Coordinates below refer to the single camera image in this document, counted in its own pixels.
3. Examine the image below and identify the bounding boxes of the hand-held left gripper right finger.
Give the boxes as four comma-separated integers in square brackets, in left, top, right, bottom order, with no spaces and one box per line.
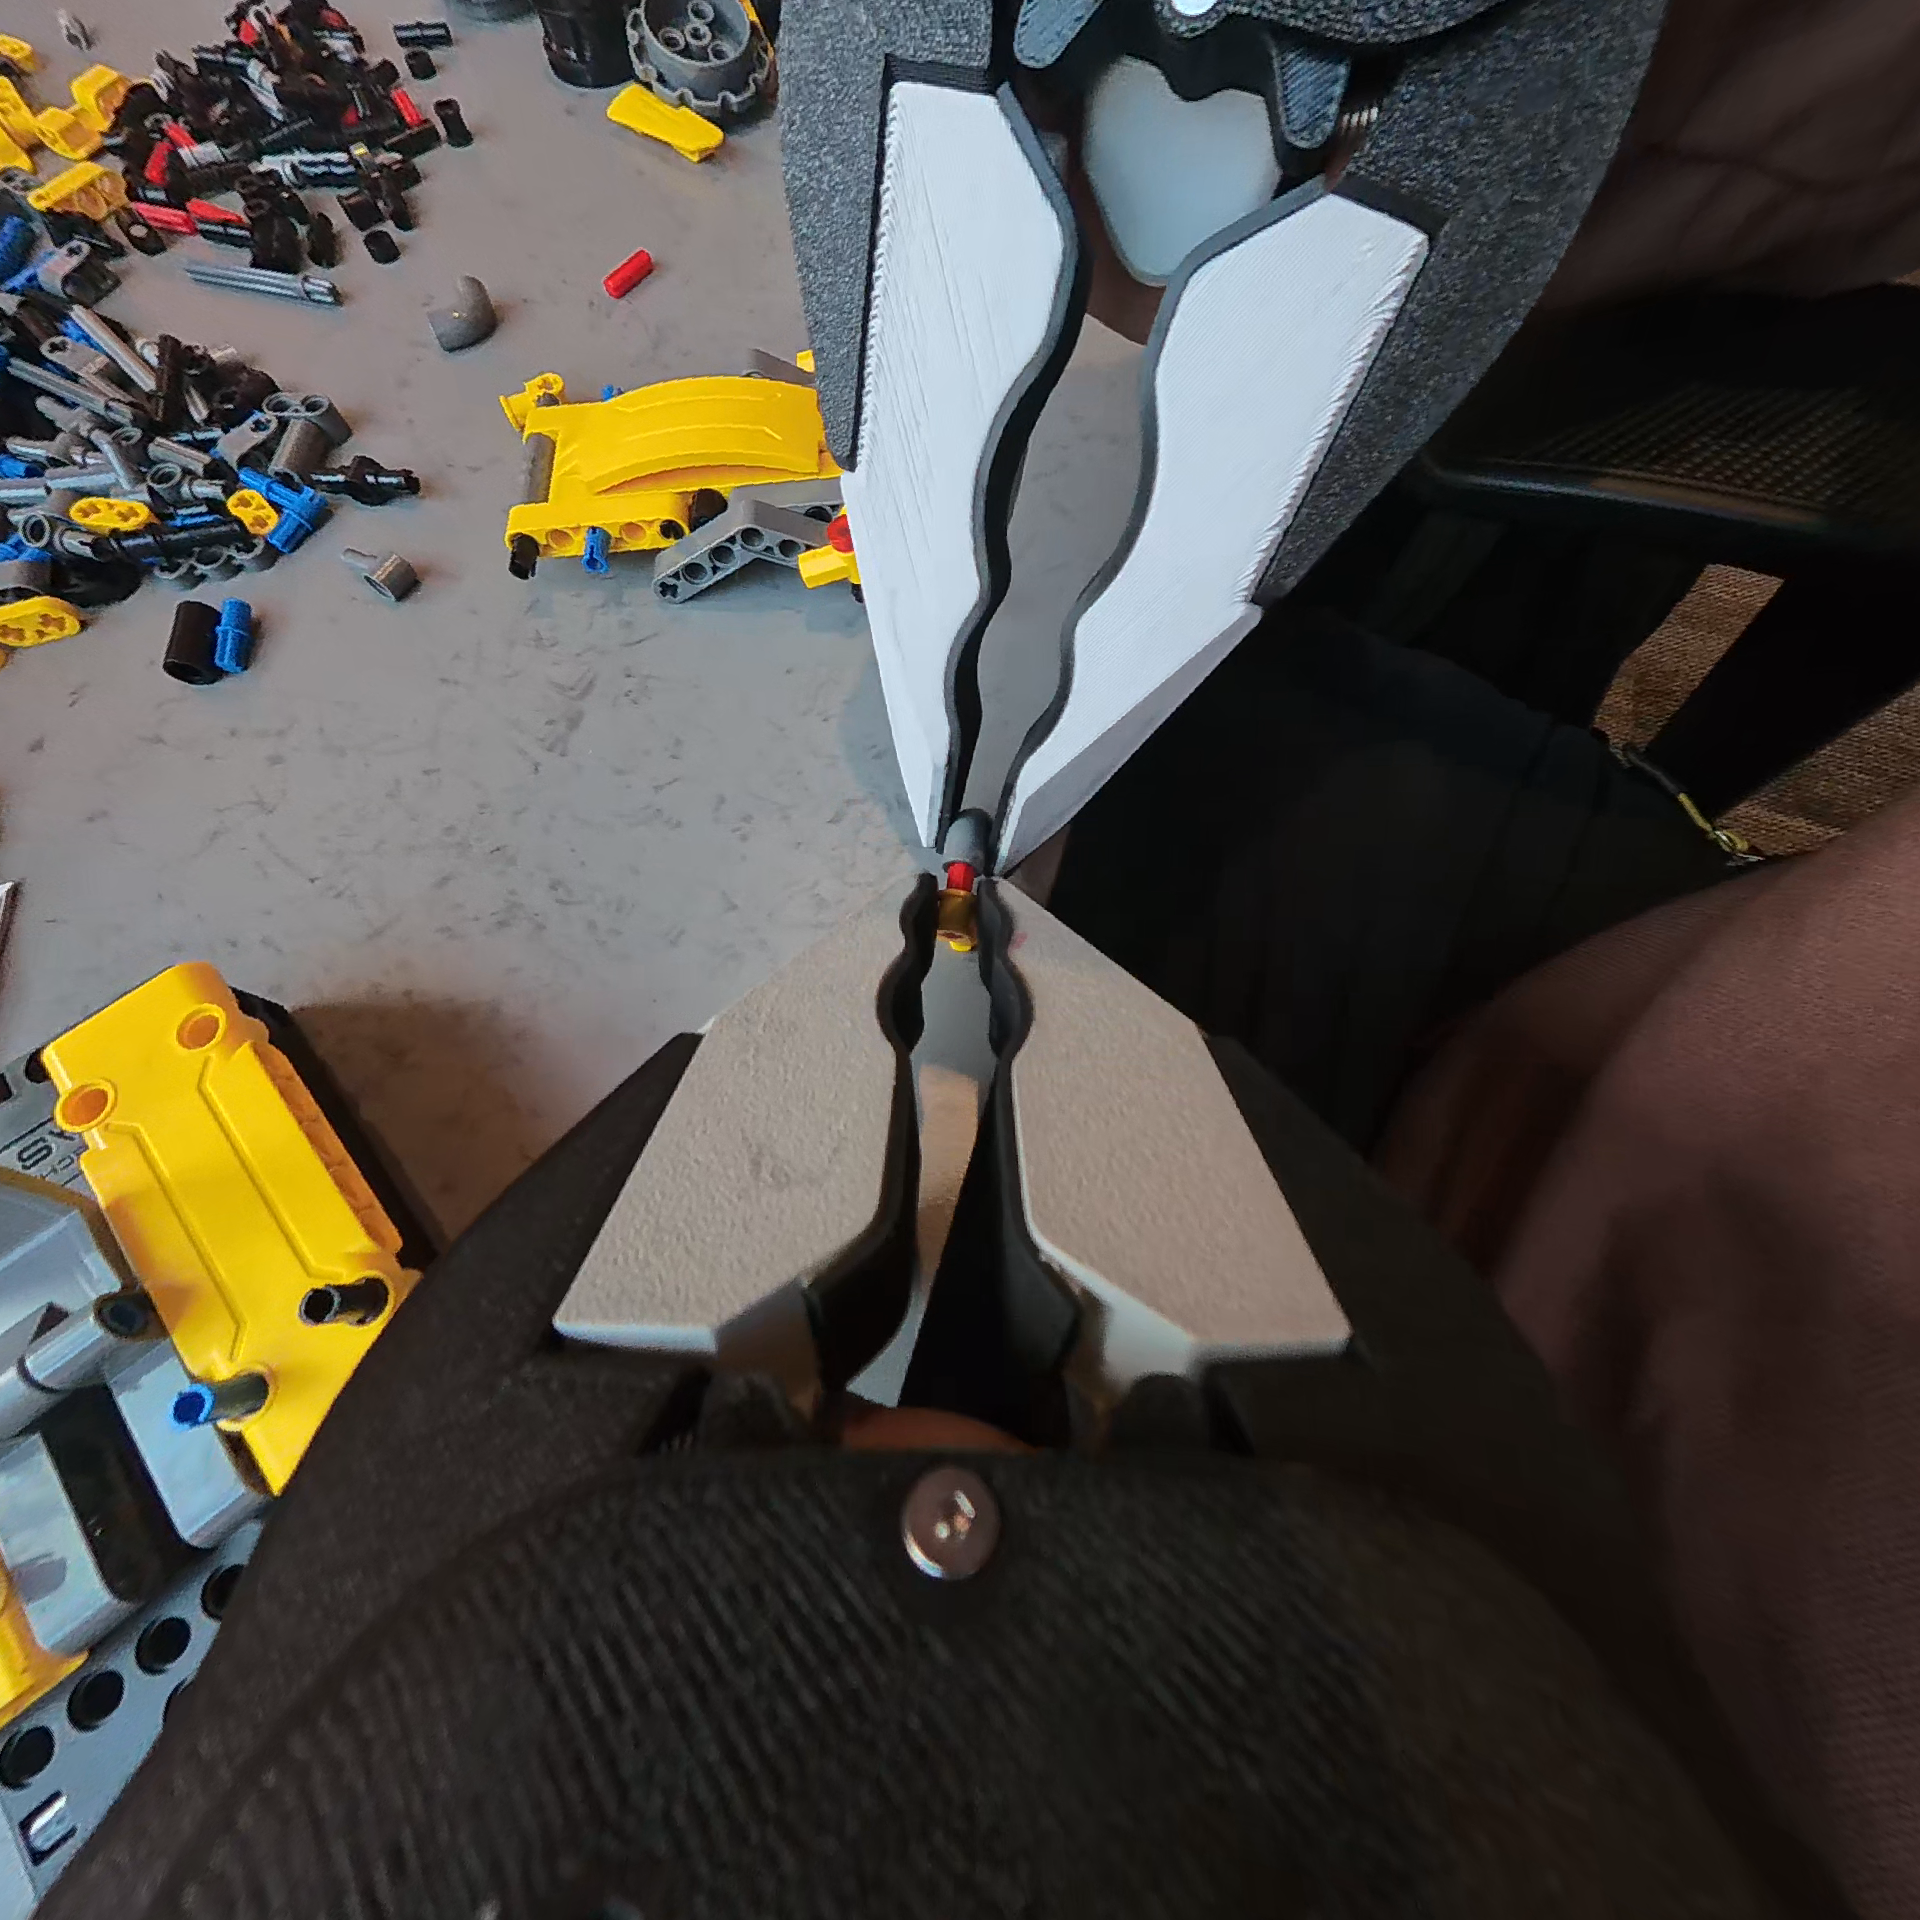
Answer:
[987,877,1357,1387]

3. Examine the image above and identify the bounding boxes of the yellow and black brick assembly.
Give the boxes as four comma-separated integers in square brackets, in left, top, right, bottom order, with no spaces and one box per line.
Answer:
[0,959,420,1862]

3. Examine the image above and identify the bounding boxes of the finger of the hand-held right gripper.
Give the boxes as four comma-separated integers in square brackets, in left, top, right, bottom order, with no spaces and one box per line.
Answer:
[989,186,1433,872]
[850,75,1082,848]

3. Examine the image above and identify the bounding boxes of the person's right forearm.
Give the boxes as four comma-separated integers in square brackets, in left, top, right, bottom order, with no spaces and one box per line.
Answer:
[1562,0,1920,301]

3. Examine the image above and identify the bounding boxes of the pile of wheels and tires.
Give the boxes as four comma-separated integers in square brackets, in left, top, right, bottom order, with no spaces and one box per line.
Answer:
[536,0,779,126]

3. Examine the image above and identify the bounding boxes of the black and blue pin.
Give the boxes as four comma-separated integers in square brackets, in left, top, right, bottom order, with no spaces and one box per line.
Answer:
[164,599,259,687]

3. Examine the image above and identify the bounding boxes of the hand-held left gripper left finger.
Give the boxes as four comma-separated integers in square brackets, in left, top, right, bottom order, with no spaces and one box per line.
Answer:
[552,877,927,1369]

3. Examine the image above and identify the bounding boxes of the pile of small brick parts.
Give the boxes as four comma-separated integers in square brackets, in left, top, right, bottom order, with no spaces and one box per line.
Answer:
[0,0,483,664]

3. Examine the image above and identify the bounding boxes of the black office chair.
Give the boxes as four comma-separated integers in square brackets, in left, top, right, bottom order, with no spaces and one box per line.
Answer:
[1409,287,1920,812]

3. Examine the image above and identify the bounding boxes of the person in brown shirt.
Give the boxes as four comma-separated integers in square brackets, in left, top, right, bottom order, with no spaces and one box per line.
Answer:
[1381,796,1920,1920]

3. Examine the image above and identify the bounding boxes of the yellow curved brick assembly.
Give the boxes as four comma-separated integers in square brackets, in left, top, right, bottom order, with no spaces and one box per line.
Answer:
[504,356,862,602]

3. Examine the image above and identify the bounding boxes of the yellow curved panel piece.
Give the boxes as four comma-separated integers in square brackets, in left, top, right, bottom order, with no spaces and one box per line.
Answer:
[608,85,727,163]

